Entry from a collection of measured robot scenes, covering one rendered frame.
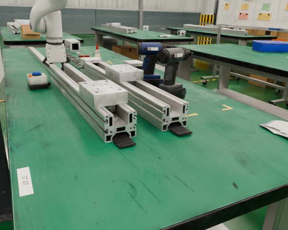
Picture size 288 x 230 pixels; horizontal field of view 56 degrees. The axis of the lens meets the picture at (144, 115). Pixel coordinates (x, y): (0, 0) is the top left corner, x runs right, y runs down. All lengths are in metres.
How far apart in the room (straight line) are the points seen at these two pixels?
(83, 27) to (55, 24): 11.33
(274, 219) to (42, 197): 0.69
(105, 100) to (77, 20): 11.96
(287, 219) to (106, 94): 0.70
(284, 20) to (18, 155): 3.55
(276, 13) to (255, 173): 3.39
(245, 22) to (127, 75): 3.34
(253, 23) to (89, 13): 9.55
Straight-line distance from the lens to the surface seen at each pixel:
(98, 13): 12.98
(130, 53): 5.33
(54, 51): 1.53
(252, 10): 4.24
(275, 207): 0.95
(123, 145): 0.75
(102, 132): 0.78
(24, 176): 0.68
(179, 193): 0.59
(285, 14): 3.90
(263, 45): 3.08
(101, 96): 0.80
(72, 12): 12.70
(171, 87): 1.13
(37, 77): 1.34
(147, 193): 0.59
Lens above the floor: 1.13
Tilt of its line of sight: 21 degrees down
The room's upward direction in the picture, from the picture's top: 2 degrees clockwise
